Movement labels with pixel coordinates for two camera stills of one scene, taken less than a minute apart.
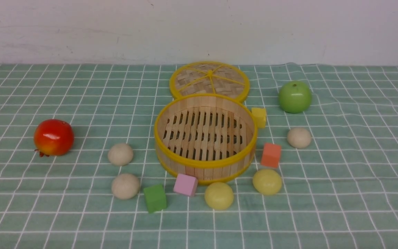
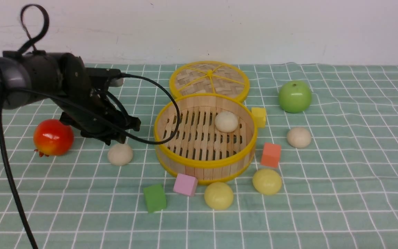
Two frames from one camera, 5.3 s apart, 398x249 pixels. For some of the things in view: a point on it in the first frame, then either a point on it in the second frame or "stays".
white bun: [299, 138] stays
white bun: [125, 186] → [226, 121]
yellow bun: [219, 195] stays
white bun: [120, 154] stays
